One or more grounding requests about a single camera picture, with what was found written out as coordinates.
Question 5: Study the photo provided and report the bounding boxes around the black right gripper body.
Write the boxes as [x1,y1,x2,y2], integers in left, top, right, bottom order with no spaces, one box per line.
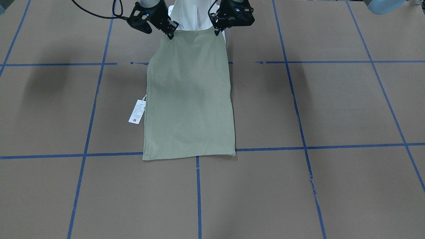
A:
[146,0,171,27]

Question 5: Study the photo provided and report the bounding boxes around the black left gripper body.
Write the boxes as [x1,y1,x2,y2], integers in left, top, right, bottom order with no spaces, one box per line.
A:
[216,0,239,29]

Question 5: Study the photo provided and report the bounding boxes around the olive green long-sleeve shirt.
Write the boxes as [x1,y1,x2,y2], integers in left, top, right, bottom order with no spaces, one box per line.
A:
[142,27,236,161]

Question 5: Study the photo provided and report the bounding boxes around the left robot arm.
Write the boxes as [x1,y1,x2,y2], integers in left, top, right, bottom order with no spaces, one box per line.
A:
[208,0,406,36]

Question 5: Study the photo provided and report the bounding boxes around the white shirt price tag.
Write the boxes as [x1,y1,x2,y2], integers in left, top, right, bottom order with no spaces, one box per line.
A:
[128,98,146,124]

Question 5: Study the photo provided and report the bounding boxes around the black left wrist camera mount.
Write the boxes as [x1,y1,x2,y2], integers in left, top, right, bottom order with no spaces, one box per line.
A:
[225,0,255,28]

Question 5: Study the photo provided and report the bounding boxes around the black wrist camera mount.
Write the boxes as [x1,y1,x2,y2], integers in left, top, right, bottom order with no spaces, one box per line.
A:
[225,0,255,28]
[126,1,154,34]

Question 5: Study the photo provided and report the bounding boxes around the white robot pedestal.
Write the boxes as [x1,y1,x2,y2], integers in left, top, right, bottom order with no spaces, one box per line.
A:
[169,0,226,45]

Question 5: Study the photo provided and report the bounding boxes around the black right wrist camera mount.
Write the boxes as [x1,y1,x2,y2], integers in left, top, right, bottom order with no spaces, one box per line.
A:
[126,1,154,34]

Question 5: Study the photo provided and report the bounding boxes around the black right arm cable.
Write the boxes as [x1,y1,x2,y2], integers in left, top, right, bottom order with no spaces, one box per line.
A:
[71,0,131,21]

